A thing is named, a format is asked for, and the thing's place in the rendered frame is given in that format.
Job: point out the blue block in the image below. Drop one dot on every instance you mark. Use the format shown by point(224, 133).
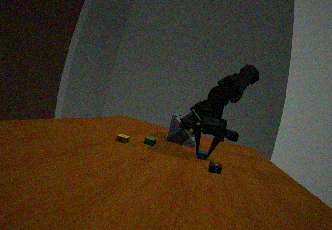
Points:
point(202, 155)

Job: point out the green block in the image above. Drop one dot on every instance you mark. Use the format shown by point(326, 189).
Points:
point(150, 141)

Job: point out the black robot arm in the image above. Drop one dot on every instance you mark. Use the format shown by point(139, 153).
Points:
point(230, 88)

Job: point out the yellow block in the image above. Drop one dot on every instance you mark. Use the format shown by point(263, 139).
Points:
point(122, 138)

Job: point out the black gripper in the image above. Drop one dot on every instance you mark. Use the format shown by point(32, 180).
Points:
point(196, 130)

